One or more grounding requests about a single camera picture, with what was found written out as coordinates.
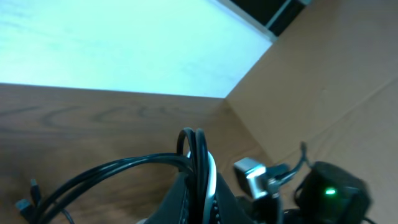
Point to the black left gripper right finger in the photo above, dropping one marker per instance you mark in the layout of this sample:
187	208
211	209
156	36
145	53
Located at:
226	209

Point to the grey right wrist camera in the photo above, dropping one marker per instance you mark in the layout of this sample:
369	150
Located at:
253	176

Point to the brown cardboard side panel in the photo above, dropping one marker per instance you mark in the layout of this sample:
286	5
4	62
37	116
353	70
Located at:
330	80

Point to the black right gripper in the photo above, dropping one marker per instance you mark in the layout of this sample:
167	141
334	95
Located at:
266	209

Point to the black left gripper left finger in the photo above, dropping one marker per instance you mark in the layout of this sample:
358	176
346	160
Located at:
174	208

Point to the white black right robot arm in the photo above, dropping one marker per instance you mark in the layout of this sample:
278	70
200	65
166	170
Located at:
327	195

